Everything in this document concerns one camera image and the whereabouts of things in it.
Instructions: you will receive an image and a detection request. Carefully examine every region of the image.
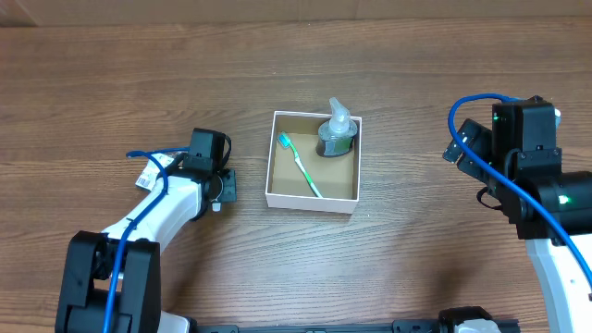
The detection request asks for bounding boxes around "green white toothbrush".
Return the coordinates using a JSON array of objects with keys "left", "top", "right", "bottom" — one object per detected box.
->
[{"left": 277, "top": 131, "right": 322, "bottom": 198}]

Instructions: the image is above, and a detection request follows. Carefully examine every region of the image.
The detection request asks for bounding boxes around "clear soap pump bottle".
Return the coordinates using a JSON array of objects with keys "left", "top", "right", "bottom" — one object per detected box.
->
[{"left": 316, "top": 97, "right": 358, "bottom": 158}]

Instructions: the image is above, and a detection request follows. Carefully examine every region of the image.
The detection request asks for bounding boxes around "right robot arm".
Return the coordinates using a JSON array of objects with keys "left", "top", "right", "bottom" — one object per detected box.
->
[{"left": 443, "top": 115, "right": 591, "bottom": 332}]

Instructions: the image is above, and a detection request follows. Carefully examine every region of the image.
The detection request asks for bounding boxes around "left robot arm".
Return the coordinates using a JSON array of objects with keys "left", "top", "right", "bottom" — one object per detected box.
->
[{"left": 55, "top": 166, "right": 237, "bottom": 332}]

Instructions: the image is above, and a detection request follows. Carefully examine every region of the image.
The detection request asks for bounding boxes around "white green soap packet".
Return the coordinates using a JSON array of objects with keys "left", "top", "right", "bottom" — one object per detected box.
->
[{"left": 135, "top": 154, "right": 174, "bottom": 191}]

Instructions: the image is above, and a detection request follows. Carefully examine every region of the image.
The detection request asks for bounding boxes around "white cardboard box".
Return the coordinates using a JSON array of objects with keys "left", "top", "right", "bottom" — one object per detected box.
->
[{"left": 265, "top": 111, "right": 362, "bottom": 215}]

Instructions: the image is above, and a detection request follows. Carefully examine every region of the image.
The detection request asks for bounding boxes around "right blue cable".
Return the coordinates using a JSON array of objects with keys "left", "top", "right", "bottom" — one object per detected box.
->
[{"left": 447, "top": 92, "right": 592, "bottom": 288}]

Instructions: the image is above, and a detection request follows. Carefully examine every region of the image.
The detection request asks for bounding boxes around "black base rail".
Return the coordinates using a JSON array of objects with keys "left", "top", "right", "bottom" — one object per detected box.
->
[{"left": 189, "top": 306, "right": 521, "bottom": 333}]

